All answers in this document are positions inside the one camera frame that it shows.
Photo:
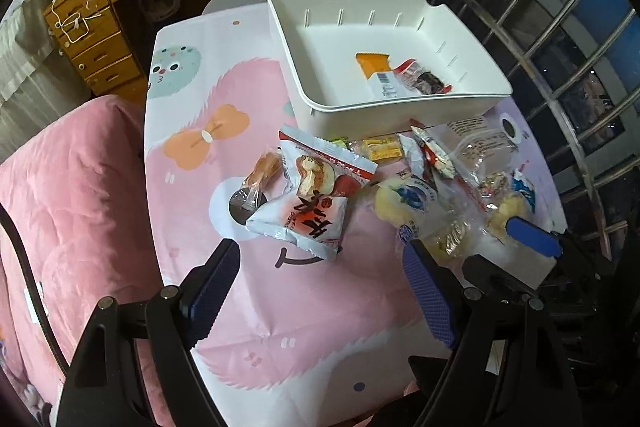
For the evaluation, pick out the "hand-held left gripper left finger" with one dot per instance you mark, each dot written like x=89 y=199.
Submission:
x=210 y=289

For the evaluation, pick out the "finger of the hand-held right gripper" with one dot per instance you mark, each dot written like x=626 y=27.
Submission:
x=495 y=274
x=532 y=235

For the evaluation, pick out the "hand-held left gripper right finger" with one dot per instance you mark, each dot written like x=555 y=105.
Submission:
x=430 y=294

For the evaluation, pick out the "blue white pastry packet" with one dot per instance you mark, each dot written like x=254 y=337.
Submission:
x=517 y=202

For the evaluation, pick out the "clear-wrapped yellow cake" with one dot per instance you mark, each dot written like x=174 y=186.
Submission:
x=450 y=234

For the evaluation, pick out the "clear packet of mixed cookies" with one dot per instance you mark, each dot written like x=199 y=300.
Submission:
x=492 y=184

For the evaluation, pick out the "yellow bread with blue label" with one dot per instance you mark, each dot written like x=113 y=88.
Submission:
x=405 y=199

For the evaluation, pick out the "large clear plastic bag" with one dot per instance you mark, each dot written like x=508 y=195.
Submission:
x=482 y=142

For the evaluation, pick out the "white orange printed snack packet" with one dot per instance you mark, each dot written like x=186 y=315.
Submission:
x=305 y=219

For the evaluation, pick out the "red white fruit-picture packet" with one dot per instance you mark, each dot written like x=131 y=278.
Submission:
x=325 y=164

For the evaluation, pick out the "dark snack packet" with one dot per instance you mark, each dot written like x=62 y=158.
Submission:
x=430 y=81

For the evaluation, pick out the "white plastic tray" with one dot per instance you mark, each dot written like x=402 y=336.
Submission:
x=325 y=57

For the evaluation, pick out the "brown snack in clear wrapper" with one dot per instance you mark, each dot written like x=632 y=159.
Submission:
x=262 y=174

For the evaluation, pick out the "small red white snack packet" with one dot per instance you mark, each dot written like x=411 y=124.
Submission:
x=436 y=149

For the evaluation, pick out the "yellow snack packet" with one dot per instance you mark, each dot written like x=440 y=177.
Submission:
x=382 y=149

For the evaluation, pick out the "metal window bars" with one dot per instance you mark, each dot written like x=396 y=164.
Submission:
x=550 y=32

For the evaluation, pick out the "printed pink tablecloth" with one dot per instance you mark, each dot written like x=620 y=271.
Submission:
x=210 y=72

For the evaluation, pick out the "bag under desk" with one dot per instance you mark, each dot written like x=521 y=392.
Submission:
x=160 y=1

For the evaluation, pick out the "white curtain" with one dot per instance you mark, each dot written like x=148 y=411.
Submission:
x=25 y=37

